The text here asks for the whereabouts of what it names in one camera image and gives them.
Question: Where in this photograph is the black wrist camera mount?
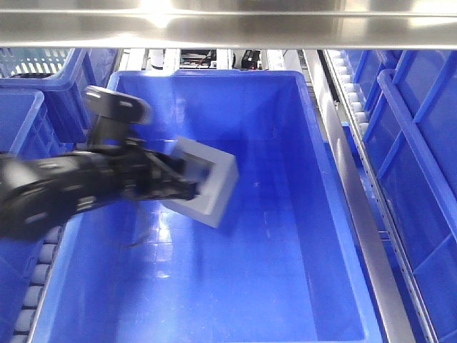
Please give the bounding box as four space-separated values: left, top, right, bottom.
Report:
83 85 152 146

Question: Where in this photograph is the blue bin at right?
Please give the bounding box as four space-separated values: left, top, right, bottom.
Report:
342 50 456 342

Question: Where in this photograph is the white roller track left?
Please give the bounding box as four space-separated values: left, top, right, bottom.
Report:
10 142 90 343

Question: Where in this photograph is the large blue target bin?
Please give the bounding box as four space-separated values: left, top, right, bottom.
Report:
31 71 383 342

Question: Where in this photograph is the blue bin rear left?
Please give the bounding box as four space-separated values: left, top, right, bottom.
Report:
1 47 119 143

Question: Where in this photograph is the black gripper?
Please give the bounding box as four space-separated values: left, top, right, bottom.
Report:
67 139 211 215

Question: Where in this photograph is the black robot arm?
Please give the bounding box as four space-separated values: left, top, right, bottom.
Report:
1 140 200 241

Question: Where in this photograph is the blue bin at left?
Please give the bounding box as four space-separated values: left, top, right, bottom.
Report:
1 89 72 342

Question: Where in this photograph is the steel shelf beam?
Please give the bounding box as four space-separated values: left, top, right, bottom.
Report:
1 1 456 49

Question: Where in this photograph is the white roller track right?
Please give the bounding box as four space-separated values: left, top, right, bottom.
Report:
326 49 368 136

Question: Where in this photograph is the white roller track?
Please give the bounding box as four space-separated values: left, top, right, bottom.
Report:
326 49 368 136
10 142 90 343

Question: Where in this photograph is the gray cube base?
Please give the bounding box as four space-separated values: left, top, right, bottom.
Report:
161 136 238 228

